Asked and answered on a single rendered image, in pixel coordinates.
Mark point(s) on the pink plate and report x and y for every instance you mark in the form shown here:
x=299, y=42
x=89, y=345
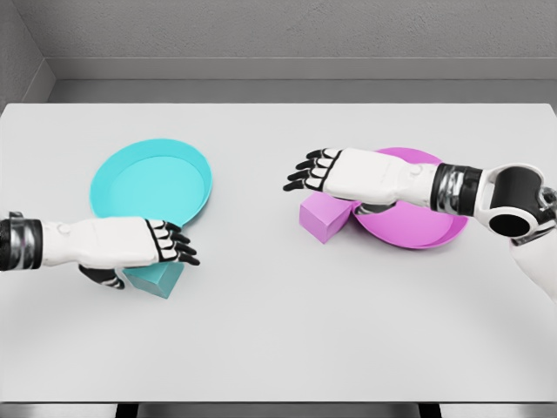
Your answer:
x=409, y=224

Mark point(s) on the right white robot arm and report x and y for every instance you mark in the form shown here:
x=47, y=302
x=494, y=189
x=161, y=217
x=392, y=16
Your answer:
x=483, y=193

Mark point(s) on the cyan block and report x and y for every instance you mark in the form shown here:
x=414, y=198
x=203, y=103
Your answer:
x=154, y=278

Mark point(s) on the pink block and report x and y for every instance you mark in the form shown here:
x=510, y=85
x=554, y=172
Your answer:
x=324, y=215

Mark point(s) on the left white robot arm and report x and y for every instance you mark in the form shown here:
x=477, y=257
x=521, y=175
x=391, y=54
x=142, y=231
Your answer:
x=43, y=244

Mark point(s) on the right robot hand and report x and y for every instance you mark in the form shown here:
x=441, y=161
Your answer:
x=359, y=174

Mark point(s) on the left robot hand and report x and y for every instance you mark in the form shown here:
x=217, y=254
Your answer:
x=124, y=241

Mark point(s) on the cyan plate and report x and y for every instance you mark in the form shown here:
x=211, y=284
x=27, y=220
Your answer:
x=156, y=180

